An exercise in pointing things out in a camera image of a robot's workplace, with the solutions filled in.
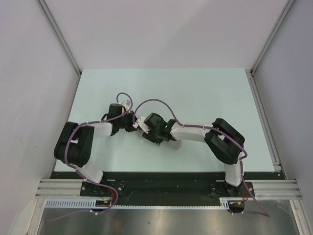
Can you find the grey cloth napkin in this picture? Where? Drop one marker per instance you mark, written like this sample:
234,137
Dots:
171,144

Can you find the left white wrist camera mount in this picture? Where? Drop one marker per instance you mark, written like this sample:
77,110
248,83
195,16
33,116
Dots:
127,105

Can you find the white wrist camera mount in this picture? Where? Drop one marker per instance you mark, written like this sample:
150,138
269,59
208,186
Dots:
127,105
139,123

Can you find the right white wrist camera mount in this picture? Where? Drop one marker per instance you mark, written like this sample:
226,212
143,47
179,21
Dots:
139,123

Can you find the aluminium frame post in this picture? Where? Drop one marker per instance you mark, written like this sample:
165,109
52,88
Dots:
273,34
47,13

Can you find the white slotted cable duct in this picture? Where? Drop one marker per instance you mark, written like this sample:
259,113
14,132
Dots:
102,204

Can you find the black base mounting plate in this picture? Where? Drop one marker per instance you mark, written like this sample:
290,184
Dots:
181,198

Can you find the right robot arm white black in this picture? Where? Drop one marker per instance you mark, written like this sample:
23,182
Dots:
226,143

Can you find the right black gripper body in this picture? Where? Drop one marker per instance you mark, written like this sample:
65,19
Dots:
153,136

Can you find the right aluminium frame post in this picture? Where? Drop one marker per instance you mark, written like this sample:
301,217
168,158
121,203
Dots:
273,34

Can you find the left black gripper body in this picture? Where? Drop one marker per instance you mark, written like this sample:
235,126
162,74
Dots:
127,121

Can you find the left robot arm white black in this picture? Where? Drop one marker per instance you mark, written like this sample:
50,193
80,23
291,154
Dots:
75,142

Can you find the aluminium front rail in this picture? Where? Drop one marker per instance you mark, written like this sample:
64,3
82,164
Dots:
261,189

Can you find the left aluminium frame post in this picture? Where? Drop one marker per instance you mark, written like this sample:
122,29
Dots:
47,13

